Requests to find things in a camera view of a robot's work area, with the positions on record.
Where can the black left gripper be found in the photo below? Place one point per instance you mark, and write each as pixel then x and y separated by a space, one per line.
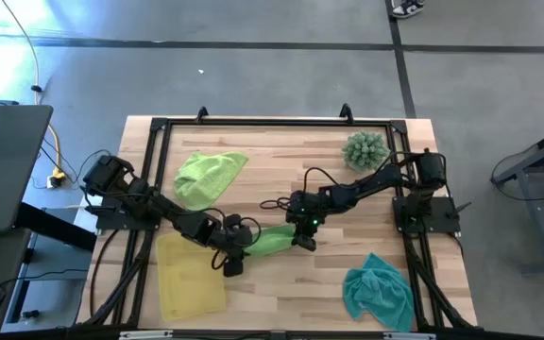
pixel 232 238

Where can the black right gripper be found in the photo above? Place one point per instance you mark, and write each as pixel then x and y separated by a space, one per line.
pixel 302 208

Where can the lime green microfiber towel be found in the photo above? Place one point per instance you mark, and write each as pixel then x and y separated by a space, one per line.
pixel 272 241
pixel 208 177

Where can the yellow plastic basket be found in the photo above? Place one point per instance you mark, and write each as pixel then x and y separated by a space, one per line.
pixel 189 278

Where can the teal microfiber towel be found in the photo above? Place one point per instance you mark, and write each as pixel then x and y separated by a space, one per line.
pixel 378 293

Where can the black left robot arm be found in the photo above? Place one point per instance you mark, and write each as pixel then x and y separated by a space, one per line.
pixel 168 212

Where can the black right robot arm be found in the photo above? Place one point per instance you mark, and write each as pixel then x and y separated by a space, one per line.
pixel 371 181

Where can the green artificial plant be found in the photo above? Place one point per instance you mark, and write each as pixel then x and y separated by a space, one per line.
pixel 365 151

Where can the black table clamp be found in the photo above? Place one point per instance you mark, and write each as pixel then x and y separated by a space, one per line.
pixel 201 113
pixel 346 112

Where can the white paper sheet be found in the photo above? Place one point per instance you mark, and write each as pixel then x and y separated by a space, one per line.
pixel 85 222

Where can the grey low cart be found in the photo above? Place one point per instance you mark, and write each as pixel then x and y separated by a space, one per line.
pixel 59 255

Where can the black desk support beam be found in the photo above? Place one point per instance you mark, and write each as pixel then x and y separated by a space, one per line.
pixel 55 226

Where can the grey metal side table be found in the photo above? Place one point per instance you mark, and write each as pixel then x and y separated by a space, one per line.
pixel 532 164

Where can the dark grey desk top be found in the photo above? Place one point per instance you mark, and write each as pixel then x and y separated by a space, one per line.
pixel 3 165

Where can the person's black white shoe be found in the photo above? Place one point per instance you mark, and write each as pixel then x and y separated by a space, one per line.
pixel 408 7

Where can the black metal table frame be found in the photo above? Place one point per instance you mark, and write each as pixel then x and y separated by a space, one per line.
pixel 277 122

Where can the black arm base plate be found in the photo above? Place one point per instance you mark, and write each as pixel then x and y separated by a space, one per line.
pixel 111 219
pixel 442 217

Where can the silver metal bracket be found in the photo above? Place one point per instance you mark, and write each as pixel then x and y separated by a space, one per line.
pixel 144 335
pixel 409 336

